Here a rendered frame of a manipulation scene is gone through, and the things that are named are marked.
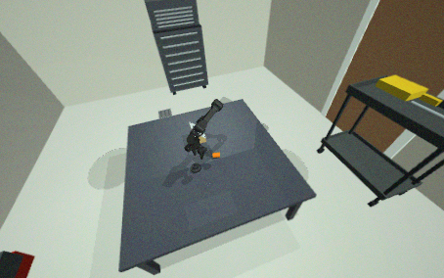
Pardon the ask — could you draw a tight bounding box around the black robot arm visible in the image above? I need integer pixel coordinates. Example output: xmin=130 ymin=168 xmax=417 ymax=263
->
xmin=184 ymin=99 xmax=224 ymax=152

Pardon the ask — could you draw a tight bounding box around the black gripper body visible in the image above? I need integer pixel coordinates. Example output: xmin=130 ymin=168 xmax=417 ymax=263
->
xmin=194 ymin=139 xmax=207 ymax=154

